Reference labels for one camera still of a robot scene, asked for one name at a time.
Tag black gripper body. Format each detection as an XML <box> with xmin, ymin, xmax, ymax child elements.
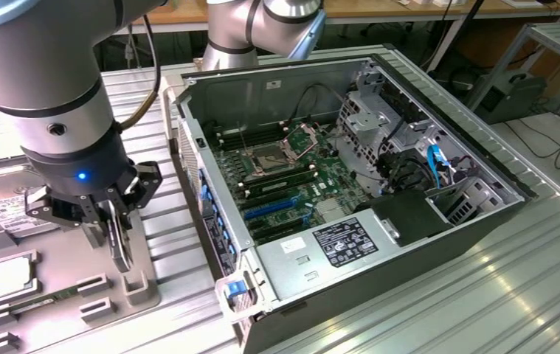
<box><xmin>21</xmin><ymin>127</ymin><xmax>137</xmax><ymax>203</ymax></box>

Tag low-profile graphics card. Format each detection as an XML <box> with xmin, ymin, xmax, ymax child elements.
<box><xmin>101</xmin><ymin>198</ymin><xmax>136</xmax><ymax>274</ymax></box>

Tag grey parts rack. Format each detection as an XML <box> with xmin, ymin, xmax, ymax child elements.
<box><xmin>0</xmin><ymin>175</ymin><xmax>163</xmax><ymax>354</ymax></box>

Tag blue card retention clips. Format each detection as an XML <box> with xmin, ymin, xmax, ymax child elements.
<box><xmin>197</xmin><ymin>184</ymin><xmax>237</xmax><ymax>260</ymax></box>

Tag silver CPU chip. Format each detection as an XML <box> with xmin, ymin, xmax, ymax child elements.
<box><xmin>0</xmin><ymin>262</ymin><xmax>36</xmax><ymax>295</ymax></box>

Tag loose green RAM stick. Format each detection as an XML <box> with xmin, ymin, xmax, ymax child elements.
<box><xmin>8</xmin><ymin>287</ymin><xmax>81</xmax><ymax>315</ymax></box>

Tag black RAM slot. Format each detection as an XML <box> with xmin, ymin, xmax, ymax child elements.
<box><xmin>220</xmin><ymin>131</ymin><xmax>288</xmax><ymax>151</ymax></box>
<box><xmin>216</xmin><ymin>125</ymin><xmax>284</xmax><ymax>144</ymax></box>

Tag CPU socket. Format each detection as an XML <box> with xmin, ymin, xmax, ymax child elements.
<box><xmin>243</xmin><ymin>145</ymin><xmax>296</xmax><ymax>175</ymax></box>

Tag blue expansion slot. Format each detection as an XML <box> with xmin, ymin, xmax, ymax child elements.
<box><xmin>243</xmin><ymin>198</ymin><xmax>295</xmax><ymax>221</ymax></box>

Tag installed green RAM stick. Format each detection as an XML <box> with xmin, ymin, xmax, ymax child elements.
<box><xmin>244</xmin><ymin>179</ymin><xmax>317</xmax><ymax>197</ymax></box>

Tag black expansion slot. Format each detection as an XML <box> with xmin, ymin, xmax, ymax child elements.
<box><xmin>248</xmin><ymin>218</ymin><xmax>308</xmax><ymax>243</ymax></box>

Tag blue case latch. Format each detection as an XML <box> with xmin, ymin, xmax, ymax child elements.
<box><xmin>221</xmin><ymin>281</ymin><xmax>247</xmax><ymax>298</ymax></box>

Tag open metal socket cover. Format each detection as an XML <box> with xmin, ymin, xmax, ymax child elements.
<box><xmin>279</xmin><ymin>123</ymin><xmax>323</xmax><ymax>159</ymax></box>

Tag silver power supply unit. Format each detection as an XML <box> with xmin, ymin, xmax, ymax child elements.
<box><xmin>253</xmin><ymin>209</ymin><xmax>404</xmax><ymax>303</ymax></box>

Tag green motherboard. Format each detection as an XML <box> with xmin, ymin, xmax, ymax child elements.
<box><xmin>209</xmin><ymin>117</ymin><xmax>373</xmax><ymax>246</ymax></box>

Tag silver chipset heatsink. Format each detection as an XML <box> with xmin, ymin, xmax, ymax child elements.
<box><xmin>316</xmin><ymin>201</ymin><xmax>344</xmax><ymax>219</ymax></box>

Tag silver perforated drive cage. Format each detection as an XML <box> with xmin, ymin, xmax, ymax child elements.
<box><xmin>336</xmin><ymin>90</ymin><xmax>400</xmax><ymax>185</ymax></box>

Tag black plastic shroud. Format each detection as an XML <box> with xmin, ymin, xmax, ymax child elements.
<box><xmin>355</xmin><ymin>193</ymin><xmax>451</xmax><ymax>248</ymax></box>

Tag open black PC case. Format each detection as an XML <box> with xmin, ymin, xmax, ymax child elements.
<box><xmin>157</xmin><ymin>53</ymin><xmax>540</xmax><ymax>354</ymax></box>

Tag silver disk bay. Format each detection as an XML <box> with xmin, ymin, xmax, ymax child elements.
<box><xmin>429</xmin><ymin>176</ymin><xmax>527</xmax><ymax>226</ymax></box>

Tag wooden desk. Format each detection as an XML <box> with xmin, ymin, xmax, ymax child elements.
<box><xmin>129</xmin><ymin>0</ymin><xmax>560</xmax><ymax>71</ymax></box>

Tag black box device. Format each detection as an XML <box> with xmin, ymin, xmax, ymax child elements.
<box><xmin>476</xmin><ymin>72</ymin><xmax>549</xmax><ymax>125</ymax></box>

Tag white round table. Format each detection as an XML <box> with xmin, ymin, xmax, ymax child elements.
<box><xmin>488</xmin><ymin>110</ymin><xmax>560</xmax><ymax>195</ymax></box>

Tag metal slat shelf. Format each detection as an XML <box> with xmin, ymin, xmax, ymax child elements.
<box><xmin>465</xmin><ymin>21</ymin><xmax>560</xmax><ymax>111</ymax></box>

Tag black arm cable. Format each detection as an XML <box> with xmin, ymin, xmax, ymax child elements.
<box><xmin>114</xmin><ymin>13</ymin><xmax>164</xmax><ymax>132</ymax></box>

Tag black looped wire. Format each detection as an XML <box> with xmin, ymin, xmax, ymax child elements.
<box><xmin>295</xmin><ymin>83</ymin><xmax>344</xmax><ymax>119</ymax></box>

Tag black wire bundle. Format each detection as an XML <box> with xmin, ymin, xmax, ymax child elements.
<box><xmin>375</xmin><ymin>149</ymin><xmax>433</xmax><ymax>193</ymax></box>

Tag blue data wire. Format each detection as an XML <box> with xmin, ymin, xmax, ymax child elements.
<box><xmin>427</xmin><ymin>143</ymin><xmax>451</xmax><ymax>189</ymax></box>

